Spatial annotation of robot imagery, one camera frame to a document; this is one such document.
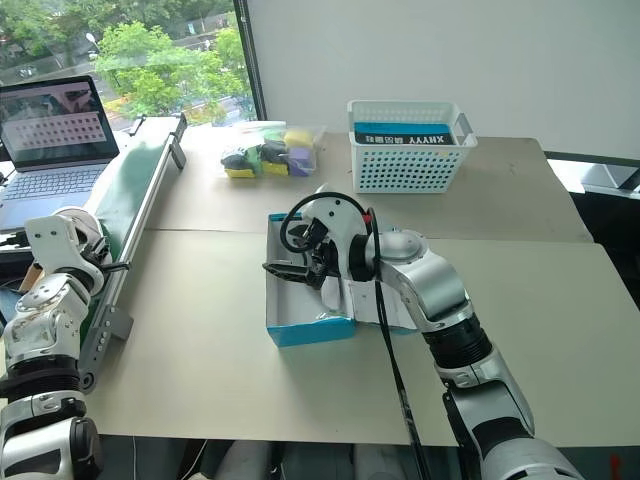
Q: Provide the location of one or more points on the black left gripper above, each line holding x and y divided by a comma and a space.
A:
95, 250

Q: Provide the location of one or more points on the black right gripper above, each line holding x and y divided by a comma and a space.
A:
318, 257

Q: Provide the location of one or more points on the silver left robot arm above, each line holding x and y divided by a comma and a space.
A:
45, 320

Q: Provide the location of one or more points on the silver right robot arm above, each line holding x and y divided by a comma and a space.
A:
430, 285

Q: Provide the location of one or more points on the blue shoebox with white lid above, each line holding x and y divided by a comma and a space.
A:
300, 312

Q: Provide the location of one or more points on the brown cardboard piece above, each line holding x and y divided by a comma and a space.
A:
31, 274

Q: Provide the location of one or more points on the clear bag of coloured sponges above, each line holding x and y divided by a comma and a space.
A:
280, 155

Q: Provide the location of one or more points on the grey open laptop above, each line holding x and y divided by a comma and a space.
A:
45, 150

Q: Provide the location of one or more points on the white perforated plastic basket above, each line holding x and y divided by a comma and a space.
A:
405, 167

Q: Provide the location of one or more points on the blue black printed box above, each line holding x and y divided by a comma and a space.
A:
405, 134

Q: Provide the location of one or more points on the dark desk with white items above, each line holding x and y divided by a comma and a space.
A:
615, 220

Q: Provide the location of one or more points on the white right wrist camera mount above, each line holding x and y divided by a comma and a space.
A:
340, 215

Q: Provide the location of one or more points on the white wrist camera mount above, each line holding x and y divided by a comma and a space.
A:
50, 240
340, 215

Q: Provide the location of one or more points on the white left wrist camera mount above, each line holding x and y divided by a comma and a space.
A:
50, 240

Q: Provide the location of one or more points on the green conveyor belt, silver frame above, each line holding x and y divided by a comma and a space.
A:
135, 170

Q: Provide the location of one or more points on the black window frame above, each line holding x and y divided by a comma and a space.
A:
252, 60

